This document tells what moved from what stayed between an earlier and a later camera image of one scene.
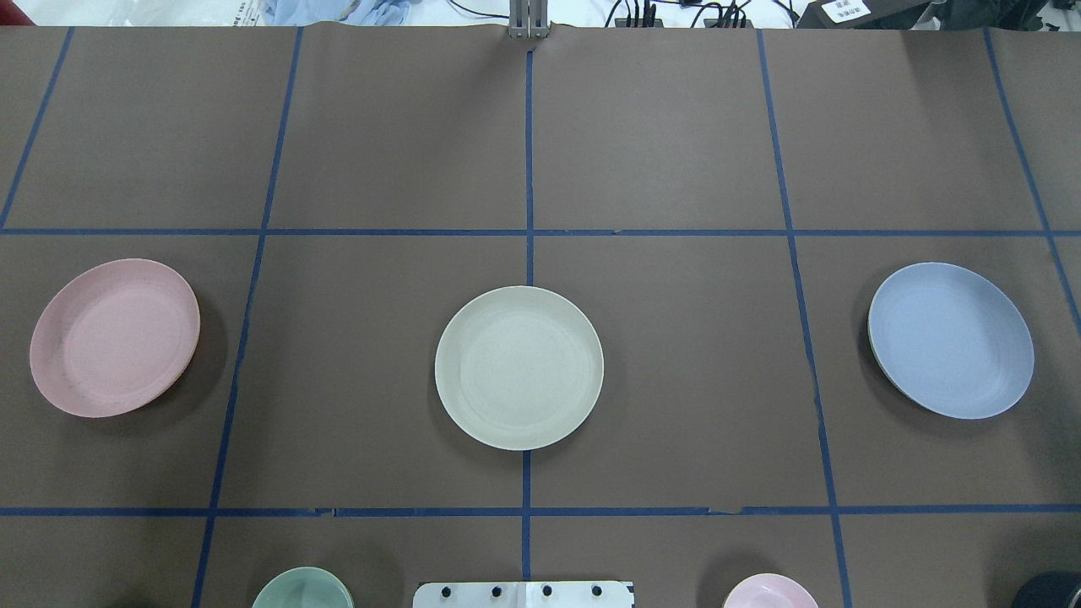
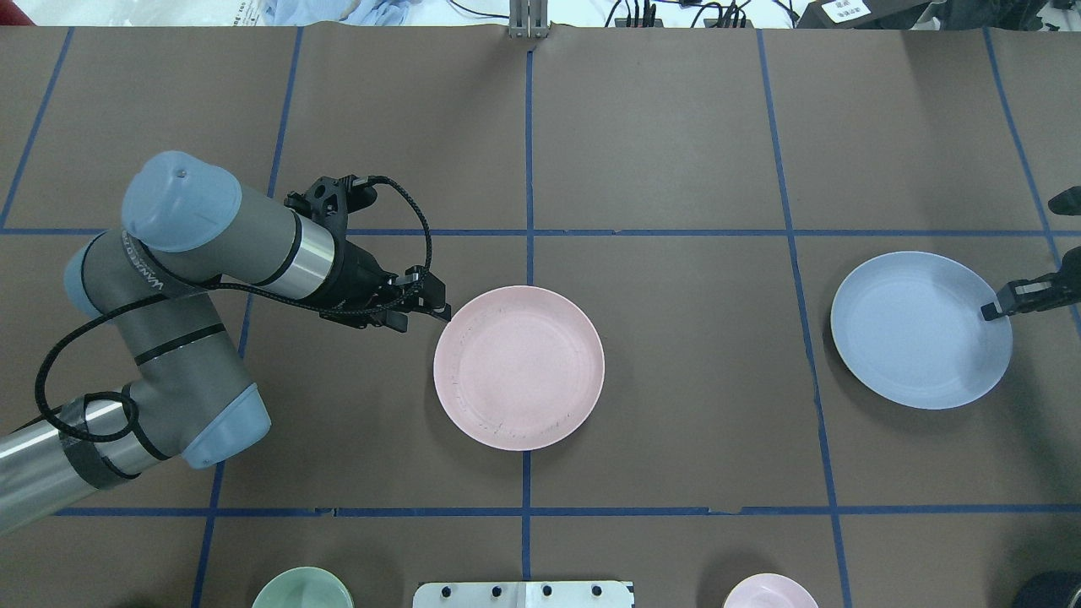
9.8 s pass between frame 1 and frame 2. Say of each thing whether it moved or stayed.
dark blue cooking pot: stayed
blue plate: moved
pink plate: moved
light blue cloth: stayed
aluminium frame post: stayed
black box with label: stayed
